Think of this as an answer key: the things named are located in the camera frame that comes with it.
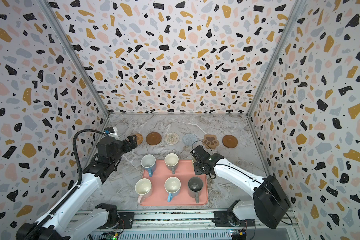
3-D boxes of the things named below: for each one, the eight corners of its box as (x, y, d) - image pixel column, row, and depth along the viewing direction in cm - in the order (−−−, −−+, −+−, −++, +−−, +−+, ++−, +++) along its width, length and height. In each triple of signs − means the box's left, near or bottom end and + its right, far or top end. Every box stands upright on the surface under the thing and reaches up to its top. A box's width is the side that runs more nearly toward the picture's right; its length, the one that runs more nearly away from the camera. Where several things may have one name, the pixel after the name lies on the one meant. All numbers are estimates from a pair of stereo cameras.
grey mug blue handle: (151, 180, 88) (148, 173, 80) (142, 166, 93) (138, 159, 86) (162, 172, 92) (160, 164, 84) (153, 159, 97) (150, 151, 89)
